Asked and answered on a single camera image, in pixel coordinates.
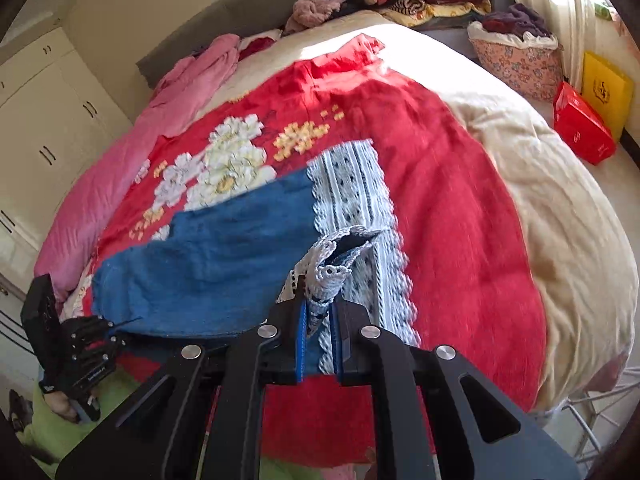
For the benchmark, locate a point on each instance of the person's left forearm green sleeve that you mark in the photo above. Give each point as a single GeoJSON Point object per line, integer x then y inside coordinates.
{"type": "Point", "coordinates": [115, 395]}

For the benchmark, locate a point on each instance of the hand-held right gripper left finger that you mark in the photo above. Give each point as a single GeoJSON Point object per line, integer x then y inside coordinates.
{"type": "Point", "coordinates": [300, 345]}

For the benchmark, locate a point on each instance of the purple clothes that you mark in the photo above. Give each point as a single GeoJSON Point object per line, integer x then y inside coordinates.
{"type": "Point", "coordinates": [520, 20]}

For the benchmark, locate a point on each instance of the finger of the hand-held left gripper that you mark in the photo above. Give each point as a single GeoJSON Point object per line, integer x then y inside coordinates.
{"type": "Point", "coordinates": [102, 347]}
{"type": "Point", "coordinates": [90, 325]}

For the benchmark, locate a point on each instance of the cream duvet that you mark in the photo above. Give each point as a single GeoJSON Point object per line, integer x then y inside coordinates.
{"type": "Point", "coordinates": [550, 185]}

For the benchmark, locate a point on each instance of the small green packet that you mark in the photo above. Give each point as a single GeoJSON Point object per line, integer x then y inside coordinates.
{"type": "Point", "coordinates": [603, 11]}

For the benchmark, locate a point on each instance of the person's left hand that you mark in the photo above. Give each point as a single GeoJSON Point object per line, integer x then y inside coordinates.
{"type": "Point", "coordinates": [61, 405]}

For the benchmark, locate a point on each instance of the pink quilt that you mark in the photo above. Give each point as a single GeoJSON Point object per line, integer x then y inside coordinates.
{"type": "Point", "coordinates": [90, 200]}

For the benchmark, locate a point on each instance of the grey upholstered headboard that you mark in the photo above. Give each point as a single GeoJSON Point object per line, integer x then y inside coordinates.
{"type": "Point", "coordinates": [200, 25]}

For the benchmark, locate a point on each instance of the cream wardrobe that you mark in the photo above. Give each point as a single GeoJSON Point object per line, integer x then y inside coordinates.
{"type": "Point", "coordinates": [50, 110]}

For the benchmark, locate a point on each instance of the dark red cloth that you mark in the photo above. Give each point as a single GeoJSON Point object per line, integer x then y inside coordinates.
{"type": "Point", "coordinates": [257, 46]}

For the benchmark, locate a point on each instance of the light pink garment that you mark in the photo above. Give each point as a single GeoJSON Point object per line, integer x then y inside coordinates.
{"type": "Point", "coordinates": [210, 65]}

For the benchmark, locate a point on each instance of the red floral blanket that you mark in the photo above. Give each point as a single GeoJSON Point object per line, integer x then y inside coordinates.
{"type": "Point", "coordinates": [450, 185]}

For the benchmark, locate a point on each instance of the yellow box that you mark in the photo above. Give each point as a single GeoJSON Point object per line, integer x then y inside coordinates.
{"type": "Point", "coordinates": [607, 90]}

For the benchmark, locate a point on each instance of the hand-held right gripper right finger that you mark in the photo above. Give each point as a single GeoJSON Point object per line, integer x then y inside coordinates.
{"type": "Point", "coordinates": [340, 347]}

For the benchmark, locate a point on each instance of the red box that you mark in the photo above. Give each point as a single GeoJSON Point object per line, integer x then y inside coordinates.
{"type": "Point", "coordinates": [582, 125]}

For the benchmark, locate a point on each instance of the floral fabric bag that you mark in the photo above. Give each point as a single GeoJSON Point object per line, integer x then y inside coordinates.
{"type": "Point", "coordinates": [520, 65]}

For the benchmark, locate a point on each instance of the mauve fluffy garment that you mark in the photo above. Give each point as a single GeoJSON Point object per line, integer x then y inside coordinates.
{"type": "Point", "coordinates": [312, 12]}

